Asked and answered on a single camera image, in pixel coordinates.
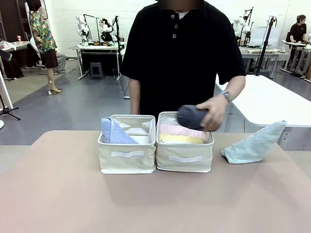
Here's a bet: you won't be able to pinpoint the blue towel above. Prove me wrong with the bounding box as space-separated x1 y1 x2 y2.
101 117 139 145

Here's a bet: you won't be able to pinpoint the pink towel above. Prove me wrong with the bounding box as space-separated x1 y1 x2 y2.
157 123 207 138

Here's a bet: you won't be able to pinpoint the yellow towel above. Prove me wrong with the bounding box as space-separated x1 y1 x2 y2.
157 134 205 145

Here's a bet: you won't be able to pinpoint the dark grey towel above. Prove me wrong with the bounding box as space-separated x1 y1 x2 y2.
176 104 210 131

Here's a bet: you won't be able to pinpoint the person's left forearm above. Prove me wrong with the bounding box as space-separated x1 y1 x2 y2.
225 74 246 102

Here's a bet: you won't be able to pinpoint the person's right forearm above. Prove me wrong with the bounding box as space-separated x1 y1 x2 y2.
128 78 142 115

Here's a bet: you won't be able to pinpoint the person's left hand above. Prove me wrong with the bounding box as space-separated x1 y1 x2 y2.
196 98 229 133

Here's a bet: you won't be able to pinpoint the mannequin in floral shirt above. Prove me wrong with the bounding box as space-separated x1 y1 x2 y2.
25 0 64 96

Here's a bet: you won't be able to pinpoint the black floor tripod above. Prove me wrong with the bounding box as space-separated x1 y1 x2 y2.
0 94 21 121

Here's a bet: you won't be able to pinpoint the seated person grey trousers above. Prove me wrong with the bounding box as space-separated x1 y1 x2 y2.
54 52 67 74

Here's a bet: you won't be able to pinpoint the white workbench with robots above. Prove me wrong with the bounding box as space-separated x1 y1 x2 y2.
69 43 127 81

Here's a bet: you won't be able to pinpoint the black plastic stool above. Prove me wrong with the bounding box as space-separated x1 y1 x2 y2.
89 62 105 81

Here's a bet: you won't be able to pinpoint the black and white background robot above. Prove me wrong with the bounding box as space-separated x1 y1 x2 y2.
99 17 118 42

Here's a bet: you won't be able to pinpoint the cream fabric storage bin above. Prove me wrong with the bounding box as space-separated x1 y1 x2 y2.
98 114 156 175
155 111 215 173

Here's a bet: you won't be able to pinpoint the silver wristwatch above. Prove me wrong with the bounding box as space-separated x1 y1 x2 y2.
220 90 235 103

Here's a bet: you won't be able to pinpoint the white background workbench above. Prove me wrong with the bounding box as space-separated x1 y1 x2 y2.
239 45 290 76

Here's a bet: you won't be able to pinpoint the black tripod stand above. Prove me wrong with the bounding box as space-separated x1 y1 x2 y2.
254 15 278 78

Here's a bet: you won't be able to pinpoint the light teal folded towel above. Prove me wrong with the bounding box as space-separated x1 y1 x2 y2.
221 120 288 165

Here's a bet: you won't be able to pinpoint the white side table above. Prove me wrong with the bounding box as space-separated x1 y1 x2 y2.
215 74 311 151

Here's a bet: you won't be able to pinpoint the background person in black shirt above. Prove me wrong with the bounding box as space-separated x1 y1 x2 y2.
285 14 308 44

